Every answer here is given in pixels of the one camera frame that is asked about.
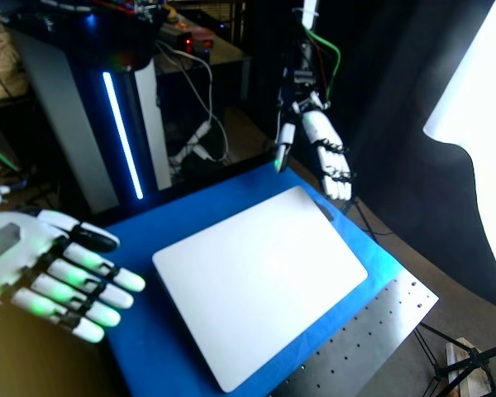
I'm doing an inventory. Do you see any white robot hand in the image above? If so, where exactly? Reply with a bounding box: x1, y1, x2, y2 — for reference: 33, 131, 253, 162
0, 208, 146, 344
274, 98, 355, 202

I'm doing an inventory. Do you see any silver laptop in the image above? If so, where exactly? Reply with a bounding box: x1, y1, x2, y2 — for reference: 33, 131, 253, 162
151, 184, 370, 394

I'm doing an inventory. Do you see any black curtain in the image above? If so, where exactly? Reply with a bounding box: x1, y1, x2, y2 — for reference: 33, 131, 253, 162
313, 0, 496, 315

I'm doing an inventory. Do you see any black side table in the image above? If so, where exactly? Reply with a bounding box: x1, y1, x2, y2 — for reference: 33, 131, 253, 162
155, 16, 254, 103

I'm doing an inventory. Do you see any white power strip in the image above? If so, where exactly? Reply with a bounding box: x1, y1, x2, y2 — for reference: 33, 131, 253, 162
168, 119, 218, 166

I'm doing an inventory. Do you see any robot column with light strip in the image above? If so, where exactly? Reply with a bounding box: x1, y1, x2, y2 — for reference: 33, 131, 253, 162
6, 10, 174, 213

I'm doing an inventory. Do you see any black box with red light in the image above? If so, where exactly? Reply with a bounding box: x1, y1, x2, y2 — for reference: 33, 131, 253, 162
165, 27, 212, 55

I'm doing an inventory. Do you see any blue table cloth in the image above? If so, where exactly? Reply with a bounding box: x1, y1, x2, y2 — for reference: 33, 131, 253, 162
101, 160, 406, 397

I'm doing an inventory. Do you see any bright white panel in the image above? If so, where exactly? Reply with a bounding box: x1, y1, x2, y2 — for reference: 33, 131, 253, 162
422, 0, 496, 290

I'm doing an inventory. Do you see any beige plush toy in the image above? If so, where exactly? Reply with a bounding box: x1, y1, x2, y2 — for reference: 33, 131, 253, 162
0, 16, 29, 100

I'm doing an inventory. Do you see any pale wooden block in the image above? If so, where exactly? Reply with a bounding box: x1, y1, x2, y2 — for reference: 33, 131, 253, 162
443, 337, 496, 397

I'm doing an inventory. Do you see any black tripod stand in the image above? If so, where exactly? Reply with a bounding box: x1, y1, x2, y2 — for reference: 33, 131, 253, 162
413, 322, 496, 397

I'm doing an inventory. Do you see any white cable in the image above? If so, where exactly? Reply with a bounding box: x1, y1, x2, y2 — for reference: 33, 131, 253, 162
155, 40, 231, 163

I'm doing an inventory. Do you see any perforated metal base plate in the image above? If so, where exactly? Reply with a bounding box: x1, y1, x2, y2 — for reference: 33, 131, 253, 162
268, 276, 440, 397

